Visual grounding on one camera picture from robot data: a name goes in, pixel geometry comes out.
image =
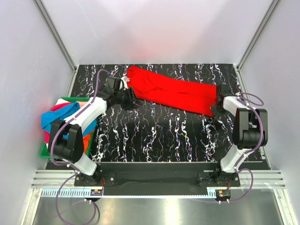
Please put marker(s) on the red t shirt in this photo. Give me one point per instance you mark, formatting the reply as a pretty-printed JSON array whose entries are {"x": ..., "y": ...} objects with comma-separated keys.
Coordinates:
[{"x": 189, "y": 96}]

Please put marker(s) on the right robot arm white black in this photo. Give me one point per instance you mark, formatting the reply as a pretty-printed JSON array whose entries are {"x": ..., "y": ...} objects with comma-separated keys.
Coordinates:
[{"x": 250, "y": 130}]

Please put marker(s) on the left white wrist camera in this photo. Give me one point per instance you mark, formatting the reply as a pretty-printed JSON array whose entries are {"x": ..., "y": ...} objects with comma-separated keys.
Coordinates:
[{"x": 124, "y": 83}]

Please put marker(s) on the orange t shirt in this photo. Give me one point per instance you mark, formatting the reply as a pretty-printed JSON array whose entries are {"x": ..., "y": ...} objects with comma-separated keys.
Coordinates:
[{"x": 86, "y": 141}]

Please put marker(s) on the left aluminium frame post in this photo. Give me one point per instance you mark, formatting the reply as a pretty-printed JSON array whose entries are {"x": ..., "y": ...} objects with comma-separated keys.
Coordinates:
[{"x": 51, "y": 26}]

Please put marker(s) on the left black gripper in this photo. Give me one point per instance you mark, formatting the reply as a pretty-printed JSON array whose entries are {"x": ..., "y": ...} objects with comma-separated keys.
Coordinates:
[{"x": 133, "y": 101}]

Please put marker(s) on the aluminium front rail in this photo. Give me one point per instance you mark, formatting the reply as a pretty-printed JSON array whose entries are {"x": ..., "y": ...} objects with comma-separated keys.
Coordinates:
[{"x": 259, "y": 180}]

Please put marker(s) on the right aluminium frame post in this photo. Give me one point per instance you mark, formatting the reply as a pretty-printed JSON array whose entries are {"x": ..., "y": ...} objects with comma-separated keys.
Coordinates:
[{"x": 261, "y": 27}]

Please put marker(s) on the blue t shirt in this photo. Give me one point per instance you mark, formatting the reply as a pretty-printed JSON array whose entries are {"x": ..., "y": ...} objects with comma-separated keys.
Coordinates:
[{"x": 60, "y": 111}]

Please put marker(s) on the green plastic basket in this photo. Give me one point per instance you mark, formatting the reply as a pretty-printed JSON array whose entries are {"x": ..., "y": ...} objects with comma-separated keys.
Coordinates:
[{"x": 91, "y": 127}]

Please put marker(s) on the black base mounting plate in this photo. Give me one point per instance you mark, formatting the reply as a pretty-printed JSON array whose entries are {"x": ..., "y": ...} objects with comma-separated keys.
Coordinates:
[{"x": 149, "y": 171}]

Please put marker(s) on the white t shirt in basket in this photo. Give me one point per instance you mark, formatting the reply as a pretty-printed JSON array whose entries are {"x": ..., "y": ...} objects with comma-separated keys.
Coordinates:
[{"x": 81, "y": 101}]

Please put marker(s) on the white slotted cable duct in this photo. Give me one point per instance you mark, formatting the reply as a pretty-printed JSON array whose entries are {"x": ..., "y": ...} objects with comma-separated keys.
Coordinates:
[{"x": 94, "y": 193}]

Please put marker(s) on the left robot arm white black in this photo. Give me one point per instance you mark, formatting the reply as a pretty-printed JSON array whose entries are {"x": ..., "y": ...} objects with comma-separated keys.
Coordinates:
[{"x": 66, "y": 136}]

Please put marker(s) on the aluminium frame post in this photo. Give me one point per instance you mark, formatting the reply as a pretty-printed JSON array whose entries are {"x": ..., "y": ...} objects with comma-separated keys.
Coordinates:
[
  {"x": 51, "y": 26},
  {"x": 261, "y": 27}
]

